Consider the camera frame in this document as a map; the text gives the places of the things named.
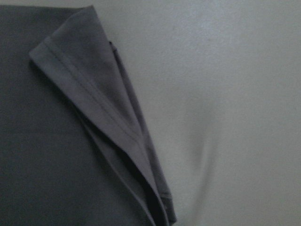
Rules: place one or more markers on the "dark brown t-shirt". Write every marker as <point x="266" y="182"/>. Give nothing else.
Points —
<point x="74" y="146"/>

